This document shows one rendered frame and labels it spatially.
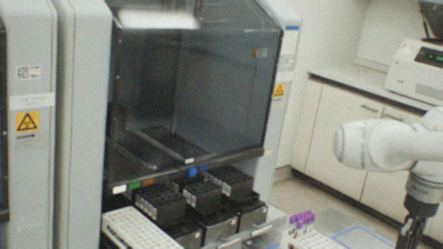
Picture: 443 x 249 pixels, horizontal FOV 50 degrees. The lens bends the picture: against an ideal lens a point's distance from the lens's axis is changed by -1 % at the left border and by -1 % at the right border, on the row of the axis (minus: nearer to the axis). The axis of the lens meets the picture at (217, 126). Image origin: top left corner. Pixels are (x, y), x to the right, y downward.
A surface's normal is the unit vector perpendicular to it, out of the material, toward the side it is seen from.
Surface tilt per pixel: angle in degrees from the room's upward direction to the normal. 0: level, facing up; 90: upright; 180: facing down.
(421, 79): 90
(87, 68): 90
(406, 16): 90
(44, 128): 90
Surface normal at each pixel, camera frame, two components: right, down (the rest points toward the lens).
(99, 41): 0.66, 0.33
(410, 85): -0.75, 0.12
